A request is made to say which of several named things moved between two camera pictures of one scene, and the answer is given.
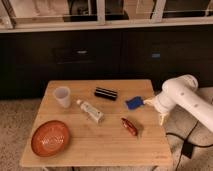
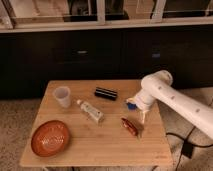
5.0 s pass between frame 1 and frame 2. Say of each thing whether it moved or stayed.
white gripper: moved
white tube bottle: stayed
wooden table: stayed
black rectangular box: stayed
